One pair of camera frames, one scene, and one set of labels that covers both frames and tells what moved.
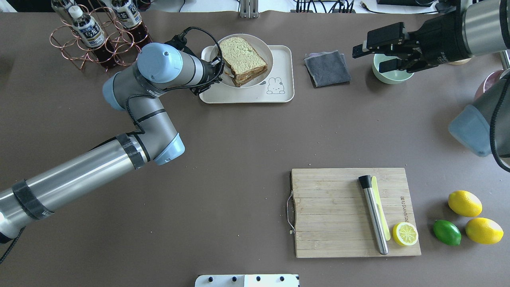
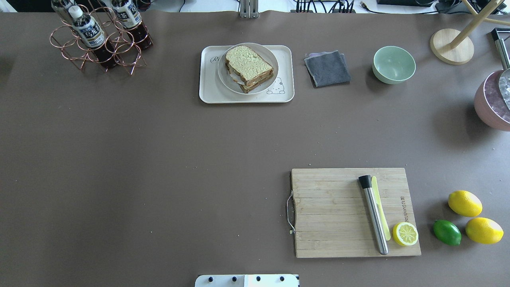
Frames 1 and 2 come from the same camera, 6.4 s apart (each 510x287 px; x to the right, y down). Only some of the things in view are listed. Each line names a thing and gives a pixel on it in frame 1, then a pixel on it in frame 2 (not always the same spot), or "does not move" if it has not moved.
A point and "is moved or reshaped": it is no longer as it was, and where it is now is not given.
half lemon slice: x=405 y=233 does not move
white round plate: x=261 y=48 to x=262 y=51
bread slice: x=241 y=57 is moved or reshaped
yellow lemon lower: x=485 y=230 does not move
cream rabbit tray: x=278 y=87 does not move
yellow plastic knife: x=379 y=204 does not move
